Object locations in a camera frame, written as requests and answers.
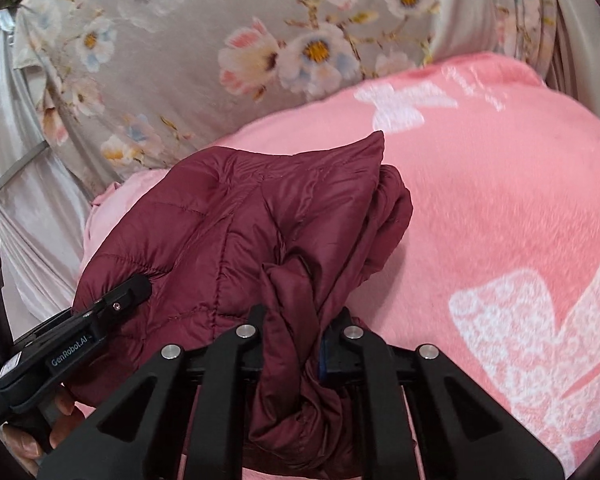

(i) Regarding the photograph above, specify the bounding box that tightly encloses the white satin cloth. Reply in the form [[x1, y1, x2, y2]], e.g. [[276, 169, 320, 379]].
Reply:
[[0, 10, 97, 346]]

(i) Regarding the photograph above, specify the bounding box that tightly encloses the maroon puffer jacket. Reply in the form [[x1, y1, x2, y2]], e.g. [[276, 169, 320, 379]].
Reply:
[[72, 130, 415, 480]]

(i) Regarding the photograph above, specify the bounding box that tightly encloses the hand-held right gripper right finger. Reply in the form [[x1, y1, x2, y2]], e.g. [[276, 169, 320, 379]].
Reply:
[[319, 307, 566, 480]]

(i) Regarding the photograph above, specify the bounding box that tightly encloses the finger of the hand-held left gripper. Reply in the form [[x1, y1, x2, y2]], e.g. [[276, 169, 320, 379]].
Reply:
[[91, 274, 153, 320]]

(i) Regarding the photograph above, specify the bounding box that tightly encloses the grey floral bedsheet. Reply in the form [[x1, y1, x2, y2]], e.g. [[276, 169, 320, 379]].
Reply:
[[10, 0, 568, 196]]

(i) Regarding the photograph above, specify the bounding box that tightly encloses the person's left hand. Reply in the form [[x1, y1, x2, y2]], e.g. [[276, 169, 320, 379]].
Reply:
[[2, 389, 87, 477]]

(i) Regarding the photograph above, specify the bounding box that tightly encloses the pink fleece blanket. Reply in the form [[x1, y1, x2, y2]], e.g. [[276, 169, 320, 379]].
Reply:
[[77, 52, 600, 480]]

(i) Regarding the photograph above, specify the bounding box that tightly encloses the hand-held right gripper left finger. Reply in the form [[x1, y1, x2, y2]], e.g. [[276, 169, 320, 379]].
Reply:
[[37, 304, 270, 480]]

